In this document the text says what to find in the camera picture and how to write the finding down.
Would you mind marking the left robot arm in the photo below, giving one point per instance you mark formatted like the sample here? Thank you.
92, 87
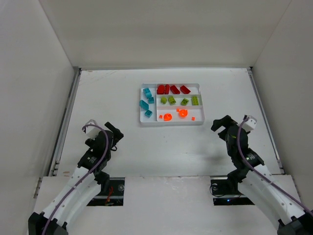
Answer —
87, 181

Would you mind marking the red lego brick cluster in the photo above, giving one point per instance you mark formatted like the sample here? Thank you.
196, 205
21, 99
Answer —
167, 88

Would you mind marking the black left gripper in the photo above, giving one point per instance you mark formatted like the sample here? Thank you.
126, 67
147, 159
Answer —
112, 134

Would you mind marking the lime lego brick cluster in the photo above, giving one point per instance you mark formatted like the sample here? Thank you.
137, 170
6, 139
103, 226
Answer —
195, 101
184, 102

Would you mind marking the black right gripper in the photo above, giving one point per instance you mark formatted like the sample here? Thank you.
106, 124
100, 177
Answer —
225, 125

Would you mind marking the lime small lego brick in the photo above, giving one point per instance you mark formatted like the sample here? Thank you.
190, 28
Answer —
163, 100

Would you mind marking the orange round disc piece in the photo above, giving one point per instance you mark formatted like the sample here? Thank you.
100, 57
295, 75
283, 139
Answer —
183, 113

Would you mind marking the red long brick cluster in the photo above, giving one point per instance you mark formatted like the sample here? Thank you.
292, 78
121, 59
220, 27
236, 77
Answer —
185, 90

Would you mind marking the red long lego brick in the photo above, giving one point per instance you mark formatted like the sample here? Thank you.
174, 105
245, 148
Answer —
174, 89

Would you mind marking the white compartment tray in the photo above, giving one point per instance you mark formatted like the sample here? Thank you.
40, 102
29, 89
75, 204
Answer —
159, 108

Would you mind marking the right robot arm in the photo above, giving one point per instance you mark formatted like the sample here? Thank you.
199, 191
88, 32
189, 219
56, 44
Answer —
253, 179

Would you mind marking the red rounded lego brick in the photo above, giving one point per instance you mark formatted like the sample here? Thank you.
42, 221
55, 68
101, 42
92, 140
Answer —
160, 89

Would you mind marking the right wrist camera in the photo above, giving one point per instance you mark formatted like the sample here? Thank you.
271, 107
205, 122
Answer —
250, 123

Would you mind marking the lime lego plate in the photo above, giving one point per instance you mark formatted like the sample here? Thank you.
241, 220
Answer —
171, 100

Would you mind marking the teal lego in tray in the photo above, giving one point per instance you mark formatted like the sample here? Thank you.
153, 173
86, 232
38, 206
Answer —
151, 100

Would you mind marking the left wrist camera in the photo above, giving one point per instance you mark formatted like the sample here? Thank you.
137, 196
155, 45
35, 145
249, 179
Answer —
90, 129

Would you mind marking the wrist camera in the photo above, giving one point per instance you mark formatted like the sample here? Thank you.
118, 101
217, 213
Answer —
250, 123
90, 129

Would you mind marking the teal lego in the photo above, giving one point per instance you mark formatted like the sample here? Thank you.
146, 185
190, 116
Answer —
143, 105
151, 100

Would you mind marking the teal rounded lego brick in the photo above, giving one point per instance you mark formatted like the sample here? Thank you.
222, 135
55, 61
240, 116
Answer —
147, 92

